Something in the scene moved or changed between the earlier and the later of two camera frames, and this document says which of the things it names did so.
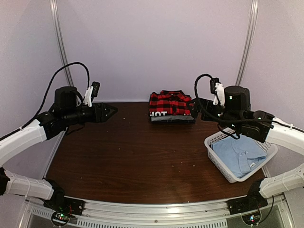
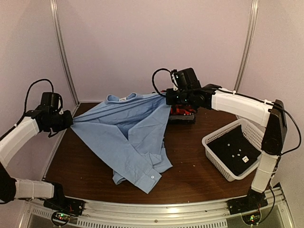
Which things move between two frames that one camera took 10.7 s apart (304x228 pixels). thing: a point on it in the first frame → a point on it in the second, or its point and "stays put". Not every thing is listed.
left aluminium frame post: x=54 y=8 stays put
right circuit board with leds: x=251 y=219 stays put
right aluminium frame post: x=254 y=19 stays put
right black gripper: x=197 y=109 → x=171 y=100
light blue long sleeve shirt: x=239 y=156 → x=130 y=133
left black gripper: x=101 y=118 → x=68 y=122
